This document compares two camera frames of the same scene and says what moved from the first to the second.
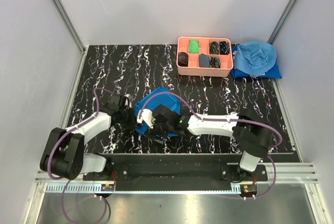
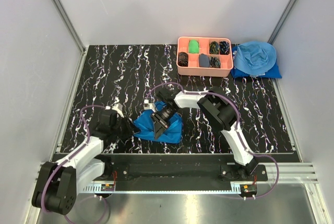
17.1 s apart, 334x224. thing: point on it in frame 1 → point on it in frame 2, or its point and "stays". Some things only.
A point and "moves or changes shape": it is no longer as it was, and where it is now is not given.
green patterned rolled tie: x=214 y=48 stays
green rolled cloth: x=193 y=46 stays
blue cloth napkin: x=160 y=96 moves or changes shape
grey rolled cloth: x=204 y=60 stays
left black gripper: x=131 y=124 → x=130 y=129
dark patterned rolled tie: x=183 y=59 stays
